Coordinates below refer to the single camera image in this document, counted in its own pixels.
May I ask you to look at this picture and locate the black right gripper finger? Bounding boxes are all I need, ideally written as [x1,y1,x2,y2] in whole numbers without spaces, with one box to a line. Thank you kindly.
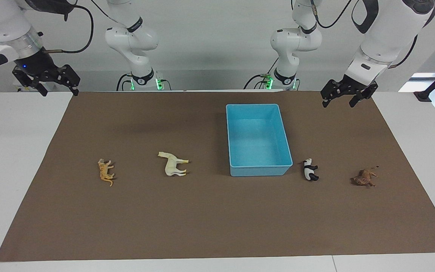
[12,70,48,97]
[53,64,81,96]

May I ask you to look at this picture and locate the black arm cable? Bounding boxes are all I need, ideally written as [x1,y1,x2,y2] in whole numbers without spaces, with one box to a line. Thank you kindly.
[42,0,94,54]
[310,0,419,70]

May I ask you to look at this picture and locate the black white panda toy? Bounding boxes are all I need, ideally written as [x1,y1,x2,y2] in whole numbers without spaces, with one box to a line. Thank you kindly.
[302,158,320,182]

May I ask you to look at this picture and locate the black left base cables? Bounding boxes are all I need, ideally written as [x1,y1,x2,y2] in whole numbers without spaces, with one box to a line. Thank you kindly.
[244,57,279,90]

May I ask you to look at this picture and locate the light blue storage box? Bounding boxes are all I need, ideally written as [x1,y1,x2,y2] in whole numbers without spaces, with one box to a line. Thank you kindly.
[225,104,293,177]

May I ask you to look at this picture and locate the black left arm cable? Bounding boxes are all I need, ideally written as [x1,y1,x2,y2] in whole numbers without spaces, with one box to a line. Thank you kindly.
[310,0,419,70]

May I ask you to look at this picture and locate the black right base cables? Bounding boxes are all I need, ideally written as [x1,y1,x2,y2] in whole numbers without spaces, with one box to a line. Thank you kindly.
[116,73,133,91]

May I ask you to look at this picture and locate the black base cables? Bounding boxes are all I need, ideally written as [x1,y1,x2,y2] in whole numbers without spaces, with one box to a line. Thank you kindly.
[244,57,279,90]
[116,73,133,91]

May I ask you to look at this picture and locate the orange tiger toy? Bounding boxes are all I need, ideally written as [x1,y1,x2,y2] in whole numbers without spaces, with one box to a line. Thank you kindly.
[97,158,116,187]

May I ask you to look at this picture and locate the brown table mat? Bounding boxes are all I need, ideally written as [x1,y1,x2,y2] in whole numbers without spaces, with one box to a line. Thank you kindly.
[0,91,435,262]

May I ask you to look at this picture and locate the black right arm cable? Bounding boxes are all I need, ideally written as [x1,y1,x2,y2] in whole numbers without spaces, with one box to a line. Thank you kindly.
[42,0,94,54]

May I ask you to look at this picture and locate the brown lion toy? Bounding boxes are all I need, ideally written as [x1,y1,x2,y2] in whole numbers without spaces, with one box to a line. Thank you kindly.
[351,167,379,188]

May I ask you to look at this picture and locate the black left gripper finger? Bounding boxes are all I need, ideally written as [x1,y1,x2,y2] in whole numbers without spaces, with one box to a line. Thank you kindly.
[349,84,378,108]
[321,80,348,108]

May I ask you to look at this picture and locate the cream white horse toy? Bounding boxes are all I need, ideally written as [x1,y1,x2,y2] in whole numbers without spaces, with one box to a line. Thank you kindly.
[157,151,190,177]

